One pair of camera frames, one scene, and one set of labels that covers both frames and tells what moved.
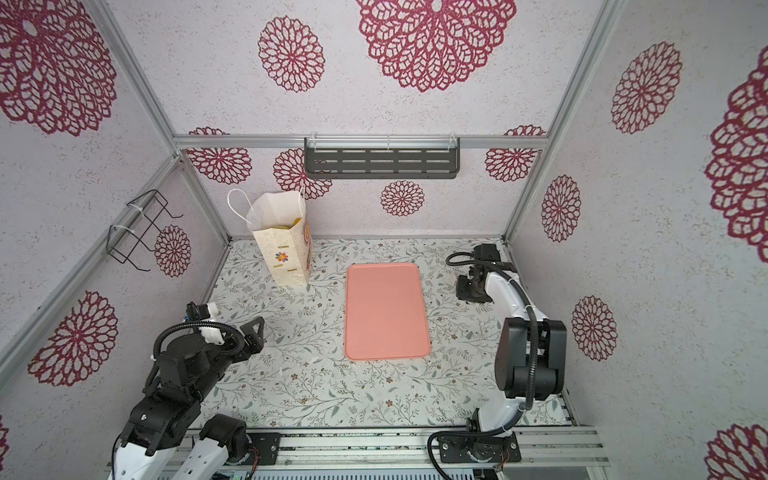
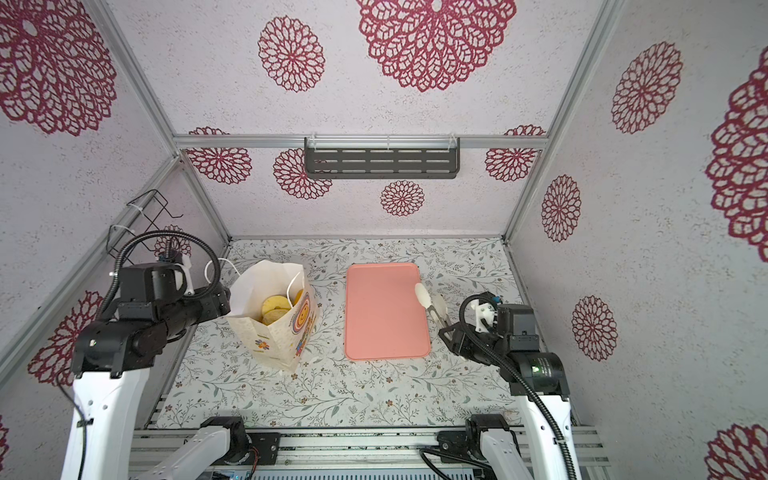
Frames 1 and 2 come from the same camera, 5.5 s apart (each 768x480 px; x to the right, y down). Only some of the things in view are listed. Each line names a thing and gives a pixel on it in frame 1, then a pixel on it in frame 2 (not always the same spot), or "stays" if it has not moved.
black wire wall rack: [121, 240] stays
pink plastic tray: [385, 312] stays
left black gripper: [255, 342] → [216, 305]
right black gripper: [461, 289] → [460, 342]
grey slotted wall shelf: [382, 157] stays
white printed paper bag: [283, 232] → [275, 311]
